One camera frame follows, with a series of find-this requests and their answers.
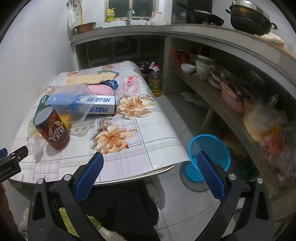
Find clear bottle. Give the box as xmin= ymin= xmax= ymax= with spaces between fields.
xmin=26 ymin=120 xmax=47 ymax=155

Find red cartoon drink can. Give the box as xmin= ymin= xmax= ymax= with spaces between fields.
xmin=33 ymin=105 xmax=70 ymax=150

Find blue white toothpaste box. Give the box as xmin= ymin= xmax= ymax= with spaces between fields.
xmin=46 ymin=94 xmax=117 ymax=115

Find clear plastic container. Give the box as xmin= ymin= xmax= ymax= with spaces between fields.
xmin=46 ymin=84 xmax=97 ymax=124

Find pink round item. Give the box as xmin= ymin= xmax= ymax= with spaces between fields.
xmin=87 ymin=84 xmax=114 ymax=96

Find clear pink printed bag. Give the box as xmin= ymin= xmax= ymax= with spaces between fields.
xmin=121 ymin=76 xmax=142 ymax=96

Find blue plastic wrapper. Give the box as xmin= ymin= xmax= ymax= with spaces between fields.
xmin=102 ymin=80 xmax=118 ymax=90

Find yellow paper package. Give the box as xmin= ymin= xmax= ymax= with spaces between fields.
xmin=66 ymin=71 xmax=118 ymax=85

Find blue mesh trash basket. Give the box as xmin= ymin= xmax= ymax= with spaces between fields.
xmin=184 ymin=133 xmax=232 ymax=183

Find perforated metal shelf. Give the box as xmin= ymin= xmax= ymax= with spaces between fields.
xmin=172 ymin=67 xmax=295 ymax=198

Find floral tablecloth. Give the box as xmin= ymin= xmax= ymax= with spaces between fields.
xmin=10 ymin=60 xmax=190 ymax=186

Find clear bag with food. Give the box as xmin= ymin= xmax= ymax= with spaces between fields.
xmin=243 ymin=102 xmax=295 ymax=187

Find pink basin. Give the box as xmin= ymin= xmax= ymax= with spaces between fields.
xmin=220 ymin=82 xmax=252 ymax=113

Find white rag on floor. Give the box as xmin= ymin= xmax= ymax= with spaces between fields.
xmin=180 ymin=92 xmax=209 ymax=109

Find stack of plates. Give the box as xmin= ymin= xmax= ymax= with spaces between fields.
xmin=207 ymin=65 xmax=233 ymax=90

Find white bowl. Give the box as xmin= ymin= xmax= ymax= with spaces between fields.
xmin=181 ymin=63 xmax=195 ymax=74

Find stack of bowls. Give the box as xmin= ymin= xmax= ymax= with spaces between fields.
xmin=195 ymin=55 xmax=214 ymax=77

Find cooking oil bottle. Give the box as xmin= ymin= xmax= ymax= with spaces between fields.
xmin=148 ymin=64 xmax=163 ymax=97

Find dark ceramic jar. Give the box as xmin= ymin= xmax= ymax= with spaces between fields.
xmin=138 ymin=61 xmax=151 ymax=82

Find red booklet on shelf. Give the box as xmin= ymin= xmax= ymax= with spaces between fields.
xmin=174 ymin=48 xmax=191 ymax=69

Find white cloth on counter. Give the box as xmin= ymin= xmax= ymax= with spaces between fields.
xmin=261 ymin=32 xmax=287 ymax=50

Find brass basin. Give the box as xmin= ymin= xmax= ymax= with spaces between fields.
xmin=73 ymin=22 xmax=96 ymax=34

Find black wok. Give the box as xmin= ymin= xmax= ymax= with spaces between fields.
xmin=176 ymin=1 xmax=224 ymax=27

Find yellow detergent bottle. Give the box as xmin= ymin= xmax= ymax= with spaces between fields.
xmin=106 ymin=8 xmax=115 ymax=23

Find black pot with lid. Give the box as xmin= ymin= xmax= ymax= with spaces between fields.
xmin=225 ymin=1 xmax=278 ymax=36

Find sink faucet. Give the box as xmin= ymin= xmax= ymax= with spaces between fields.
xmin=126 ymin=9 xmax=134 ymax=26

